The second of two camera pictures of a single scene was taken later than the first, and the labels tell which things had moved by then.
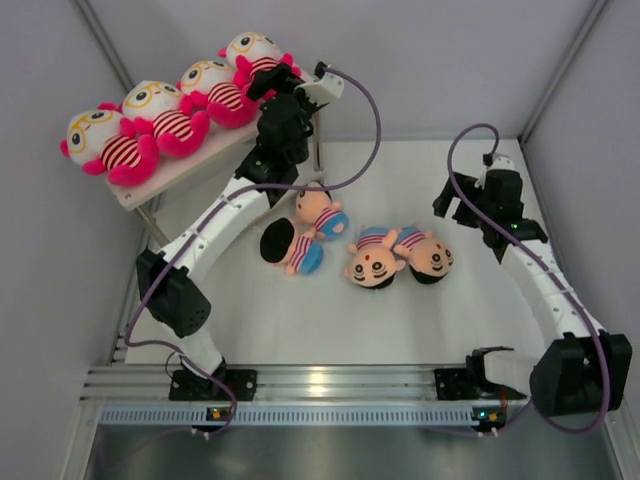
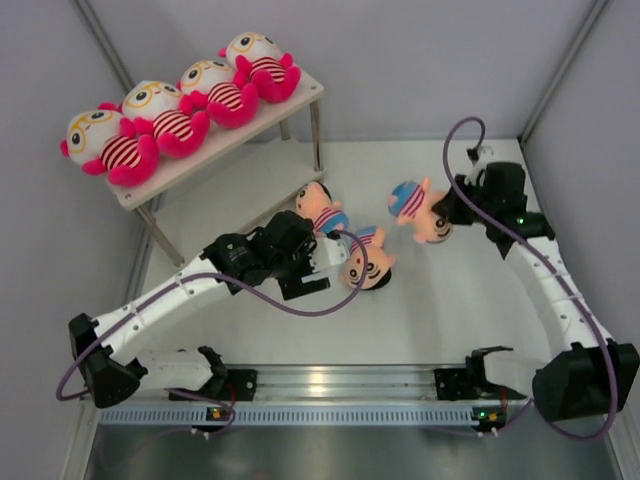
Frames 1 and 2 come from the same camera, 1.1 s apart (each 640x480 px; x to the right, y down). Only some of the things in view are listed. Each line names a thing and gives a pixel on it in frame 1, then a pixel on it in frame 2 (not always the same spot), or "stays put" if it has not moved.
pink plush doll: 103,142 stays put
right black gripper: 467,185 stays put
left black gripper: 279,78 -> 292,285
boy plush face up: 429,261 -> 428,213
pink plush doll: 154,107 stays put
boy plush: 316,209 stays put
